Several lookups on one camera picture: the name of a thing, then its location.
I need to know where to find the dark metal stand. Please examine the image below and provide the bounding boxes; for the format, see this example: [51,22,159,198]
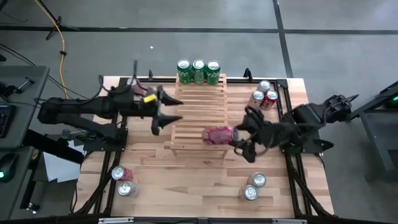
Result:
[351,80,398,181]

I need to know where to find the dark desk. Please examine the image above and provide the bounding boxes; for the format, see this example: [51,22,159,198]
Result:
[0,146,35,220]

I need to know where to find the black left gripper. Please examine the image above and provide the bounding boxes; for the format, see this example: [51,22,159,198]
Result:
[132,85,184,136]

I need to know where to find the black keyboard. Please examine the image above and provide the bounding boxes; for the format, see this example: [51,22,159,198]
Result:
[0,104,17,139]

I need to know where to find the black computer mouse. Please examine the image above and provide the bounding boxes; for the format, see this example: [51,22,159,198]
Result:
[0,152,19,183]

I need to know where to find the red Coca-Cola can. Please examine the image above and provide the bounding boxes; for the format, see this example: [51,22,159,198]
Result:
[126,77,149,97]

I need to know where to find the white paper sheets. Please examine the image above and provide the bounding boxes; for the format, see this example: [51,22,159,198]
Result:
[42,139,86,184]

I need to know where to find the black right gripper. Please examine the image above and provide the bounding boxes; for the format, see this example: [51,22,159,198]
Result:
[231,107,282,163]

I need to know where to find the green Sprite can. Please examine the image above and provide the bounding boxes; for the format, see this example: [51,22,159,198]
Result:
[205,60,221,85]
[191,58,206,85]
[177,58,192,85]

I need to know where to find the yellow cable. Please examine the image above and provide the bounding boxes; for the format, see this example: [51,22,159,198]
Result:
[33,0,68,98]

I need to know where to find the silver can with red band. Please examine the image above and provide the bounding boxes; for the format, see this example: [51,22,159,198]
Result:
[247,172,267,189]

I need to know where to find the black stand beam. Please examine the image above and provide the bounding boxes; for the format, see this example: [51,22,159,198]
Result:
[23,129,85,164]

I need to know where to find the black hand tool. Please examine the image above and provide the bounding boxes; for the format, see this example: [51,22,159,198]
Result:
[2,77,35,97]

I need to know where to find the red can with black label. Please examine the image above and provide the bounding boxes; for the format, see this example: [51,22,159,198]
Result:
[259,90,279,111]

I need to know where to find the black floor cable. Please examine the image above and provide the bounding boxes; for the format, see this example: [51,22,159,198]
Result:
[0,43,90,101]

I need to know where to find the grey desk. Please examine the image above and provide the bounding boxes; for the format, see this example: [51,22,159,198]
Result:
[0,65,50,150]

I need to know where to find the black floor tripod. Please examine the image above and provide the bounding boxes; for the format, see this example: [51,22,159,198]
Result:
[30,0,80,41]

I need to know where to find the pink soda can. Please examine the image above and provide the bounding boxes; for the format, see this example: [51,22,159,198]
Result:
[201,125,240,146]

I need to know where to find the silver and pink can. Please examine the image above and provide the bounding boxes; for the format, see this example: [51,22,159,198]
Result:
[117,180,140,198]

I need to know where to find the red soda can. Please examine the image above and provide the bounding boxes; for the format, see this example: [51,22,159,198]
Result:
[111,166,134,183]

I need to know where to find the silver bracket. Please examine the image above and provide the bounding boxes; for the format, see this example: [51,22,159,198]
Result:
[98,217,134,224]
[272,218,307,224]

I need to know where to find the silver Diet Coke can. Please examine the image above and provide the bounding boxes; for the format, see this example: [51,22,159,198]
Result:
[248,90,265,110]
[238,184,259,202]

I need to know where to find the wooden slatted shelf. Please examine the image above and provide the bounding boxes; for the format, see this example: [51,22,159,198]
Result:
[164,73,234,158]

